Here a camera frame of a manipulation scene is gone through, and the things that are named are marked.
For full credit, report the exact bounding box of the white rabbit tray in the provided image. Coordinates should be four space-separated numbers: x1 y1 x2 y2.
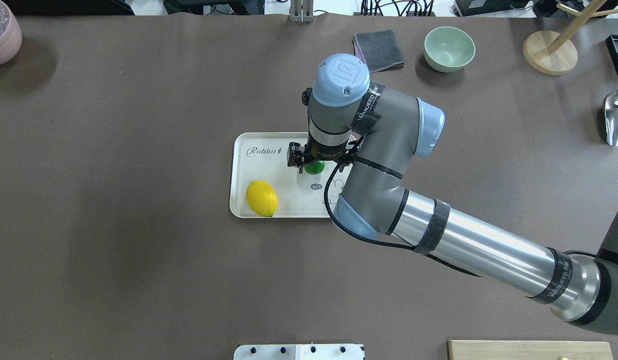
229 132 335 219

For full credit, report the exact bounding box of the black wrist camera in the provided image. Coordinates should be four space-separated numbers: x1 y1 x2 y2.
300 87 312 107

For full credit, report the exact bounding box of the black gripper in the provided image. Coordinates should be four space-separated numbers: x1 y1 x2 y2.
287 140 363 173

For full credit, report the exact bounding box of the wooden cup stand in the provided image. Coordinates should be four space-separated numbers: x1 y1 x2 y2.
522 0 618 76

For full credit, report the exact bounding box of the grey folded cloth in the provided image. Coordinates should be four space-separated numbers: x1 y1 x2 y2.
352 29 405 74

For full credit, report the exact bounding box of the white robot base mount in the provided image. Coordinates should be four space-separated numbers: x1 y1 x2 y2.
233 342 366 360

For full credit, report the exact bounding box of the green bowl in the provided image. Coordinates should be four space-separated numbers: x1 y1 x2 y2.
424 26 477 73

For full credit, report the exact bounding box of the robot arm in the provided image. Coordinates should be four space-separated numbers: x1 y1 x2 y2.
287 54 618 336

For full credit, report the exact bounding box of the pink bowl with ice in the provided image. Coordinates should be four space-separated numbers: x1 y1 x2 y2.
0 0 23 66

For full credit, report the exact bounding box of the wooden cutting board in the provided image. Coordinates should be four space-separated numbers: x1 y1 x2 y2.
447 339 614 360

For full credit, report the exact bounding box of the yellow lemon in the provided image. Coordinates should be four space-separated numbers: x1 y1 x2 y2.
245 180 279 218

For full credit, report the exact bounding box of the green lime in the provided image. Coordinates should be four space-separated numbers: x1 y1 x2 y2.
303 161 326 175

